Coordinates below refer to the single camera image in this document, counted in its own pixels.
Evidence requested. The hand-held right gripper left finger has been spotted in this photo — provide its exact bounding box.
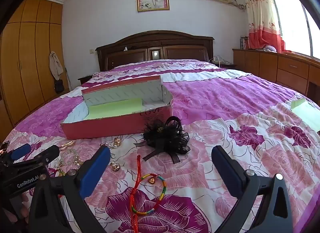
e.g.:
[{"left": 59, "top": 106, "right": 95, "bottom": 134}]
[{"left": 28, "top": 145, "right": 111, "bottom": 233}]

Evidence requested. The wooden wardrobe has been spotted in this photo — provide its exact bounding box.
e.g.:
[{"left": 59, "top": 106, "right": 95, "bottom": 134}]
[{"left": 0, "top": 0, "right": 69, "bottom": 133}]

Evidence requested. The dark wooden headboard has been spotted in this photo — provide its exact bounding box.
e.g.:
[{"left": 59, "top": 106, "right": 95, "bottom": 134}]
[{"left": 96, "top": 30, "right": 215, "bottom": 72}]

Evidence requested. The pearl bead bracelet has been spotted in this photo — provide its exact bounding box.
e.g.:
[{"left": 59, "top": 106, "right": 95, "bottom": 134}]
[{"left": 56, "top": 148, "right": 83, "bottom": 171}]

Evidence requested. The black hanging bag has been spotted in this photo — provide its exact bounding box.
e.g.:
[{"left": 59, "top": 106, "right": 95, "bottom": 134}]
[{"left": 54, "top": 79, "right": 65, "bottom": 94}]

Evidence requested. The pink cardboard box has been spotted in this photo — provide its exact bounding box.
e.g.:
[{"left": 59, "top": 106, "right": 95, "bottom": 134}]
[{"left": 60, "top": 75, "right": 175, "bottom": 140}]

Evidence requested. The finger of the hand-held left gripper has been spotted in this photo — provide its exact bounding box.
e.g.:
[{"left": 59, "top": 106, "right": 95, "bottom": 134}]
[
  {"left": 32, "top": 145, "right": 60, "bottom": 166},
  {"left": 7, "top": 144, "right": 32, "bottom": 161}
]

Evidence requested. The wooden cabinet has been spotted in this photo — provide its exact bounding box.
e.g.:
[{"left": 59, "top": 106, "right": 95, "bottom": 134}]
[{"left": 232, "top": 48, "right": 320, "bottom": 96}]

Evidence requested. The pink floral bed blanket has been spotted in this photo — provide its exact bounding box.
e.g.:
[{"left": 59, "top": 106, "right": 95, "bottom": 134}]
[{"left": 0, "top": 59, "right": 320, "bottom": 233}]

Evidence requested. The air conditioner pipe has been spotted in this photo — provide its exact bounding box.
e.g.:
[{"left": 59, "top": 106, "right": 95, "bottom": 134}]
[{"left": 231, "top": 0, "right": 247, "bottom": 11}]

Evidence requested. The green paper sheet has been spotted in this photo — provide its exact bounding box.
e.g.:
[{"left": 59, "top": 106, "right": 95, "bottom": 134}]
[{"left": 290, "top": 98, "right": 320, "bottom": 131}]

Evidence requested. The beige hanging bag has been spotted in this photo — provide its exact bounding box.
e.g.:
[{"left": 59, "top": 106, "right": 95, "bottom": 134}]
[{"left": 49, "top": 51, "right": 64, "bottom": 81}]

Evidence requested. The white nightstand clutter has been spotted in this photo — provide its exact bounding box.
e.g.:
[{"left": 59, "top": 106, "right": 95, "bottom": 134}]
[{"left": 209, "top": 55, "right": 232, "bottom": 64}]

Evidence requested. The gold hair clip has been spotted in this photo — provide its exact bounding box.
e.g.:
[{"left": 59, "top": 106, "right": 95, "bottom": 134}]
[{"left": 59, "top": 140, "right": 75, "bottom": 150}]

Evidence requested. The dark wooden nightstand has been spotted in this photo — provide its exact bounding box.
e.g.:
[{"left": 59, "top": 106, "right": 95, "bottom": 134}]
[
  {"left": 212, "top": 61, "right": 237, "bottom": 69},
  {"left": 77, "top": 74, "right": 93, "bottom": 85}
]

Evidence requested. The rainbow cord bracelet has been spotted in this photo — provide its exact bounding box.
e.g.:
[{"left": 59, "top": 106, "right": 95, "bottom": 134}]
[{"left": 131, "top": 174, "right": 168, "bottom": 215}]

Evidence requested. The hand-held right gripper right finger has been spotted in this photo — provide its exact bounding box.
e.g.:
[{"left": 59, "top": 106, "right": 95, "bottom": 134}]
[{"left": 211, "top": 145, "right": 294, "bottom": 233}]

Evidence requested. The red string bracelet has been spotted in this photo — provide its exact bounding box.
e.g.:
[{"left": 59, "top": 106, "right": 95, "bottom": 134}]
[{"left": 129, "top": 155, "right": 160, "bottom": 221}]

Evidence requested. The person's left hand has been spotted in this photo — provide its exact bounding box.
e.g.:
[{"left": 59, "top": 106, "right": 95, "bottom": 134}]
[{"left": 0, "top": 193, "right": 30, "bottom": 226}]

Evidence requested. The cream and red curtain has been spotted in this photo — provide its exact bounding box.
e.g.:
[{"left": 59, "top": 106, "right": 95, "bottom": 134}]
[{"left": 240, "top": 0, "right": 283, "bottom": 50}]

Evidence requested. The black feather hair bow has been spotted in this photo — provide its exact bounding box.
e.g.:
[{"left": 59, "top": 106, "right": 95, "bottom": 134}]
[{"left": 134, "top": 116, "right": 191, "bottom": 165}]

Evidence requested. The window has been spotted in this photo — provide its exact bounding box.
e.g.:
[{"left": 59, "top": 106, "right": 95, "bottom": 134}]
[{"left": 265, "top": 0, "right": 320, "bottom": 57}]

